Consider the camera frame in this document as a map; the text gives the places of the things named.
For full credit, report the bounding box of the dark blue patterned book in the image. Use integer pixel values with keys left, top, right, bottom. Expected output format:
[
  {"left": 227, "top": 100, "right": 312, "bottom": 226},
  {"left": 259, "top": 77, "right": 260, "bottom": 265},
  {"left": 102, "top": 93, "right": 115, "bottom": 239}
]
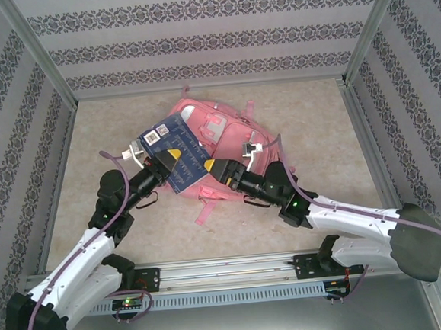
[{"left": 135, "top": 110, "right": 216, "bottom": 198}]

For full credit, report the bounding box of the pink school backpack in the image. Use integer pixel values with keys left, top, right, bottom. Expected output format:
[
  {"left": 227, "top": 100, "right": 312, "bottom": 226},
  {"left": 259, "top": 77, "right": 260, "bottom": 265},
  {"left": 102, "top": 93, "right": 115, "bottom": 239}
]
[{"left": 166, "top": 77, "right": 291, "bottom": 229}]

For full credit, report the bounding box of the small circuit board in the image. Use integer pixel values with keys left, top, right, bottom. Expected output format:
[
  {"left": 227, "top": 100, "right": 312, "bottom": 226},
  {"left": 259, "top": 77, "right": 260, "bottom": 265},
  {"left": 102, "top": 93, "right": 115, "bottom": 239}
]
[
  {"left": 111, "top": 296, "right": 145, "bottom": 311},
  {"left": 325, "top": 285, "right": 353, "bottom": 300}
]

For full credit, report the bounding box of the grey sheet metal panel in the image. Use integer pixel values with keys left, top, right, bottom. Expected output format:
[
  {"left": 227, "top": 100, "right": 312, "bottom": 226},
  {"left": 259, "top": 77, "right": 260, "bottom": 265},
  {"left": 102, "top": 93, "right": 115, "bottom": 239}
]
[{"left": 11, "top": 287, "right": 441, "bottom": 330}]

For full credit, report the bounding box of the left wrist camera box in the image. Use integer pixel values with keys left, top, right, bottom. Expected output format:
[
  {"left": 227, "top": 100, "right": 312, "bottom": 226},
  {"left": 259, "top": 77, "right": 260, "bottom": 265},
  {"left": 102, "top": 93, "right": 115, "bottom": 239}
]
[{"left": 120, "top": 137, "right": 148, "bottom": 171}]

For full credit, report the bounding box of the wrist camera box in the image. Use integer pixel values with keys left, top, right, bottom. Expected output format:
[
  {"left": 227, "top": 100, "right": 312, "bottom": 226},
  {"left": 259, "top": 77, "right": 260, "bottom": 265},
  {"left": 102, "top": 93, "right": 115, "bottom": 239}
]
[
  {"left": 120, "top": 137, "right": 148, "bottom": 171},
  {"left": 240, "top": 139, "right": 265, "bottom": 171}
]

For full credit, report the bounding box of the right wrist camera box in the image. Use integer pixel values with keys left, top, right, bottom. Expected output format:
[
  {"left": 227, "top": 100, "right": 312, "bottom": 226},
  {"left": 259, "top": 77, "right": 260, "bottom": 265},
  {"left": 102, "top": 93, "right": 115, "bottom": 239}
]
[{"left": 240, "top": 139, "right": 265, "bottom": 171}]

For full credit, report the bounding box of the aluminium side rail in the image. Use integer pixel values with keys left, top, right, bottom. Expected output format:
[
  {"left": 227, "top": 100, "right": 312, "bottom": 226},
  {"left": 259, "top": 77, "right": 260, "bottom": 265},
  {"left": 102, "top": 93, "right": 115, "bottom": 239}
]
[
  {"left": 334, "top": 75, "right": 418, "bottom": 247},
  {"left": 24, "top": 103, "right": 91, "bottom": 275}
]

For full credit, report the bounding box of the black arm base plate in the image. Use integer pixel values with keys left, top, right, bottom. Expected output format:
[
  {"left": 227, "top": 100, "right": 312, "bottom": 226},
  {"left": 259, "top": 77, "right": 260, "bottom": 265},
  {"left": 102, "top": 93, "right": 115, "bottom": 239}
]
[
  {"left": 131, "top": 266, "right": 163, "bottom": 295},
  {"left": 292, "top": 248, "right": 367, "bottom": 281}
]

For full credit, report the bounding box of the wide aluminium base rail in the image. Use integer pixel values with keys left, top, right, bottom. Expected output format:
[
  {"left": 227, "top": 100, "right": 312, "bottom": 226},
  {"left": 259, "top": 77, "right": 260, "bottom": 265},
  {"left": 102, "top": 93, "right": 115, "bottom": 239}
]
[{"left": 22, "top": 240, "right": 436, "bottom": 306}]

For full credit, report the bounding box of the grey slotted cable duct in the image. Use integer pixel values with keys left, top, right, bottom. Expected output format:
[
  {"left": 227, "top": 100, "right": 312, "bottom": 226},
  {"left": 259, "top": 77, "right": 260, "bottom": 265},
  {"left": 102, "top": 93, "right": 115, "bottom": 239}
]
[{"left": 89, "top": 280, "right": 328, "bottom": 317}]

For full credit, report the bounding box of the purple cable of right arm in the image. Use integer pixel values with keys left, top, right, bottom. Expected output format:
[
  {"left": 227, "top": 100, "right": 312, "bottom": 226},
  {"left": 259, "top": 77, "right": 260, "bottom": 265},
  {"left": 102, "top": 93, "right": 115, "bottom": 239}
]
[{"left": 259, "top": 123, "right": 441, "bottom": 309}]

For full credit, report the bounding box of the aluminium frame post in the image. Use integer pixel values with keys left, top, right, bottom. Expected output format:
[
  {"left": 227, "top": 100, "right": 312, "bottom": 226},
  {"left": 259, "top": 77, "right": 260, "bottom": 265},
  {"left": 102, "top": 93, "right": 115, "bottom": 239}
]
[
  {"left": 335, "top": 0, "right": 416, "bottom": 86},
  {"left": 0, "top": 0, "right": 80, "bottom": 114}
]

